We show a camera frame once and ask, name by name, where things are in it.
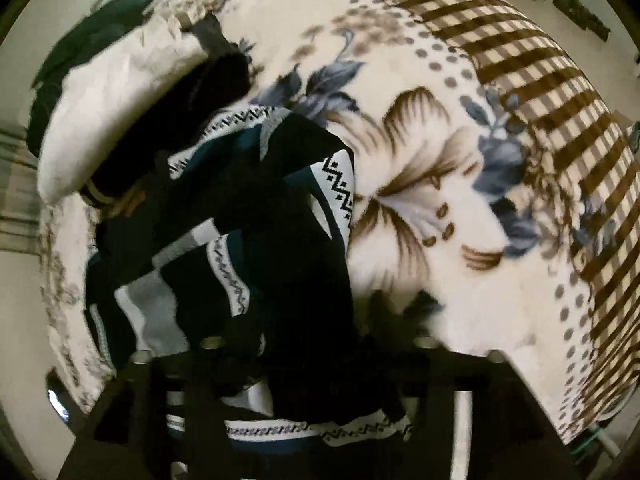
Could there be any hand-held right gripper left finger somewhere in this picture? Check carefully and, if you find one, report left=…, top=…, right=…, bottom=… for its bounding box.
left=75, top=335, right=266, bottom=480

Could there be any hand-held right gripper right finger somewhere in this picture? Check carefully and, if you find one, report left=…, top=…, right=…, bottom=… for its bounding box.
left=367, top=290, right=571, bottom=480

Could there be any dark patterned knit sweater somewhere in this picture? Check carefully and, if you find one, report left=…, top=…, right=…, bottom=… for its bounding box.
left=85, top=105, right=416, bottom=456

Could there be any floral plush blanket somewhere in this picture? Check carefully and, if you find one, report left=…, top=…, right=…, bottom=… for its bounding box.
left=40, top=0, right=640, bottom=446

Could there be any plaid cloth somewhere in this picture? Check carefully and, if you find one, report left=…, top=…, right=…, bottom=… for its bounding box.
left=0, top=127, right=51, bottom=256

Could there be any black fuzzy garment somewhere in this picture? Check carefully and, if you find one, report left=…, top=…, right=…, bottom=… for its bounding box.
left=82, top=52, right=253, bottom=221

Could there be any white pillow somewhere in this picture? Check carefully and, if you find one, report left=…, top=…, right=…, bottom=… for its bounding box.
left=37, top=12, right=216, bottom=206

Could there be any dark green cushion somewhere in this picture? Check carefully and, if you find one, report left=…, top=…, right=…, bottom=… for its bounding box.
left=25, top=0, right=158, bottom=156

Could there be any dark green object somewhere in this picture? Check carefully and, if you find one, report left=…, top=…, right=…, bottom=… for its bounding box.
left=554, top=0, right=612, bottom=42

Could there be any grey cloth strap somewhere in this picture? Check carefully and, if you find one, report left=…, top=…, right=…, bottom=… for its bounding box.
left=187, top=10, right=241, bottom=56

